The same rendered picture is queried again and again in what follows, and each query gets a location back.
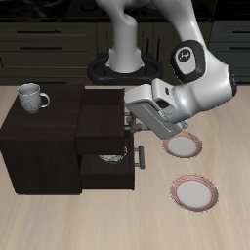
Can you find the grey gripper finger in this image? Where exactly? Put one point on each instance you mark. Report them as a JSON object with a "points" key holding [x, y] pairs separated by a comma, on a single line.
{"points": [[133, 116], [145, 127]]}

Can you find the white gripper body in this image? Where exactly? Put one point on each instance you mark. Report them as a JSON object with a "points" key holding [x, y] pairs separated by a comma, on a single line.
{"points": [[143, 104]]}

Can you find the dark wooden drawer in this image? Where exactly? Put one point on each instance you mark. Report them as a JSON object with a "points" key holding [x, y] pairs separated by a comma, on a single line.
{"points": [[107, 177], [99, 123]]}

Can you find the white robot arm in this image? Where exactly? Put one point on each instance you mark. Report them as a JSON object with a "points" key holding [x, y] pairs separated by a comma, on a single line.
{"points": [[195, 84]]}

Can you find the red rimmed white plate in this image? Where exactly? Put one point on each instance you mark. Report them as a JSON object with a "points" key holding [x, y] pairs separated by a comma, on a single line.
{"points": [[194, 192], [182, 146]]}

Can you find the white patterned bowl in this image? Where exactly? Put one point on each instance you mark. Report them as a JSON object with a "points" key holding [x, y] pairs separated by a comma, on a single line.
{"points": [[112, 158]]}

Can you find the dark wooden cabinet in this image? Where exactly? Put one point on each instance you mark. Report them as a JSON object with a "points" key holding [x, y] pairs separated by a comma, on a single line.
{"points": [[39, 146]]}

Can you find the white patterned mug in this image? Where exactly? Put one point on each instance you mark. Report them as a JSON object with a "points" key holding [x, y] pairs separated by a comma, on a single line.
{"points": [[30, 97]]}

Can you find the dark kitchen cupboards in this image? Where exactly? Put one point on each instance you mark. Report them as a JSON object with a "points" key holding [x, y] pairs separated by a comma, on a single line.
{"points": [[49, 49]]}

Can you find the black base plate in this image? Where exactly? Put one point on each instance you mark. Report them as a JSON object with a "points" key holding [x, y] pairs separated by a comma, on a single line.
{"points": [[97, 72]]}

